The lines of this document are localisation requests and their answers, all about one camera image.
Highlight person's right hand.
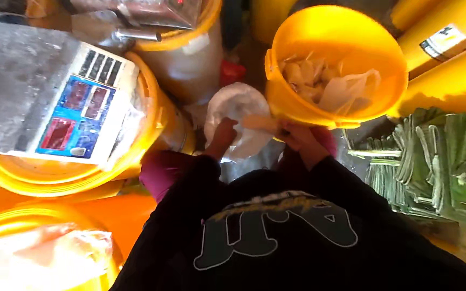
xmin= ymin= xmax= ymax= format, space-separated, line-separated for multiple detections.
xmin=278 ymin=120 xmax=318 ymax=154

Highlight person's left hand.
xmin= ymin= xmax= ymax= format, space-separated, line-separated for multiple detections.
xmin=214 ymin=117 xmax=239 ymax=149

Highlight tan paddle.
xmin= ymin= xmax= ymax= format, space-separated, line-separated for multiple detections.
xmin=243 ymin=114 xmax=281 ymax=134

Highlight person's left forearm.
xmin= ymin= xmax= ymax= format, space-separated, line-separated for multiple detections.
xmin=146 ymin=140 xmax=231 ymax=227

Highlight person's right forearm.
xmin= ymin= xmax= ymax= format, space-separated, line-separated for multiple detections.
xmin=299 ymin=145 xmax=395 ymax=223

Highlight white translucent plastic bag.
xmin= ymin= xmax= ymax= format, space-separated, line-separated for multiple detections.
xmin=204 ymin=82 xmax=272 ymax=163

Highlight red plastic object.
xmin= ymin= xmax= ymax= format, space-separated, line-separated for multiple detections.
xmin=220 ymin=59 xmax=247 ymax=88

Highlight pile of tan pieces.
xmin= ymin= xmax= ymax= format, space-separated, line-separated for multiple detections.
xmin=279 ymin=53 xmax=344 ymax=104

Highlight white barrel with yellow rim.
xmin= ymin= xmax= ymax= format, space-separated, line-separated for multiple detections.
xmin=130 ymin=0 xmax=223 ymax=106

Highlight white plastic carrier bag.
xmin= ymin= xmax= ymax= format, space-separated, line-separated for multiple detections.
xmin=318 ymin=69 xmax=382 ymax=116

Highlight yellow barrel with lid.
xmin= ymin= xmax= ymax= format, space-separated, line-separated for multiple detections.
xmin=0 ymin=51 xmax=195 ymax=198

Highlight person's legs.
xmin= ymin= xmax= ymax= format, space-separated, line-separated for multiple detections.
xmin=139 ymin=126 xmax=337 ymax=203

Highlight large open yellow bucket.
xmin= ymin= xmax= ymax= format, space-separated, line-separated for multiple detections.
xmin=265 ymin=5 xmax=409 ymax=131

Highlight person's body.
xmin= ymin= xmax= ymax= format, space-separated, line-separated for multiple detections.
xmin=109 ymin=169 xmax=466 ymax=291

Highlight shiny metal box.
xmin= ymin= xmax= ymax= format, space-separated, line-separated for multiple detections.
xmin=70 ymin=0 xmax=204 ymax=31

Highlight pile of folded green leaves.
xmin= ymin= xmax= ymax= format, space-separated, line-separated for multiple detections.
xmin=347 ymin=107 xmax=466 ymax=231

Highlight plain yellow container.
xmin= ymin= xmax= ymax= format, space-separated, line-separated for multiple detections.
xmin=388 ymin=37 xmax=466 ymax=118
xmin=390 ymin=0 xmax=444 ymax=32

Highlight yellow container with white label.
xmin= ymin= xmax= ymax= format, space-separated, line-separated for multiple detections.
xmin=397 ymin=0 xmax=466 ymax=80

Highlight digital scale with blue panel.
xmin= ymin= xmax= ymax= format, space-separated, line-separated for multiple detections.
xmin=0 ymin=19 xmax=140 ymax=165

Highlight yellow round tub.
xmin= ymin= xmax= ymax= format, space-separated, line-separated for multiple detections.
xmin=0 ymin=204 xmax=124 ymax=291

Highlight pale pink plastic bag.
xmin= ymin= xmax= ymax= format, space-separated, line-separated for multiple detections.
xmin=0 ymin=222 xmax=113 ymax=291

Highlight metal scoop with round handle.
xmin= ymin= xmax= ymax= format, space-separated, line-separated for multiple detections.
xmin=71 ymin=10 xmax=162 ymax=49

